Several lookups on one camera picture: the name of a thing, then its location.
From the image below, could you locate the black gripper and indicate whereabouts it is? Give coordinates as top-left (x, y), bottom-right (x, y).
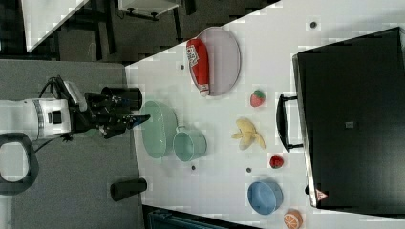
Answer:
top-left (69, 93), bottom-right (151, 139)

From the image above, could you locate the black toaster oven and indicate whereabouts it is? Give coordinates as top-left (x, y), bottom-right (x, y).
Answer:
top-left (292, 27), bottom-right (405, 219)

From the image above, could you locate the plush strawberry with green top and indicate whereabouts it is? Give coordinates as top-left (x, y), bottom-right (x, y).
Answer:
top-left (249, 90), bottom-right (266, 108)

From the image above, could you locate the yellow plush peeled banana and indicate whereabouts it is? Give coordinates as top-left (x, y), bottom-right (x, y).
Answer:
top-left (231, 118), bottom-right (266, 151)

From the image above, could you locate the green oval colander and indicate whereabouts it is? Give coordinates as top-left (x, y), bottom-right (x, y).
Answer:
top-left (141, 100), bottom-right (178, 158)

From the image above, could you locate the black cylinder utensil holder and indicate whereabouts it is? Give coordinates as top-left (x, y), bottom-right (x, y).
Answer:
top-left (101, 87), bottom-right (142, 111)

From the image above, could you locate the small red plush strawberry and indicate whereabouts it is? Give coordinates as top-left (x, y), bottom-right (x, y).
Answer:
top-left (269, 155), bottom-right (284, 169)

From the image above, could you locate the white cabinet on wheels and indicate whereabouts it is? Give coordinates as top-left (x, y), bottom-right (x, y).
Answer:
top-left (118, 0), bottom-right (181, 19)

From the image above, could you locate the blue bowl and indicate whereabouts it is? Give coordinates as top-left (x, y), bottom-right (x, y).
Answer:
top-left (247, 179), bottom-right (284, 216)

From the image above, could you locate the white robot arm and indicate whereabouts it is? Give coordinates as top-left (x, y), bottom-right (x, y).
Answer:
top-left (1, 93), bottom-right (150, 196)

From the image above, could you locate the green mug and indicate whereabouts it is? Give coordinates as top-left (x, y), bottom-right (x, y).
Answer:
top-left (173, 126), bottom-right (207, 162)

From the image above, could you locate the red plush ketchup bottle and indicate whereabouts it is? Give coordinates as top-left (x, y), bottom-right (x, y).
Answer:
top-left (186, 38), bottom-right (209, 96)

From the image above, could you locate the grey round plate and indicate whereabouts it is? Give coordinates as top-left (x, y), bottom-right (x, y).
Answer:
top-left (188, 27), bottom-right (241, 96)

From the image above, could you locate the white side table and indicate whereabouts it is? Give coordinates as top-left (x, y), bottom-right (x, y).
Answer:
top-left (20, 0), bottom-right (90, 52)

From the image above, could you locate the blue crate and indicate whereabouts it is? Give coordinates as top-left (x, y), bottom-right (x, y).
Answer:
top-left (147, 210), bottom-right (256, 229)

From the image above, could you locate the black cylinder lower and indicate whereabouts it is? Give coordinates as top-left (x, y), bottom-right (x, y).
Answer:
top-left (110, 177), bottom-right (147, 201)

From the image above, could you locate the plush orange slice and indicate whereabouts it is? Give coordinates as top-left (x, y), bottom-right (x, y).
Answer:
top-left (284, 210), bottom-right (303, 229)

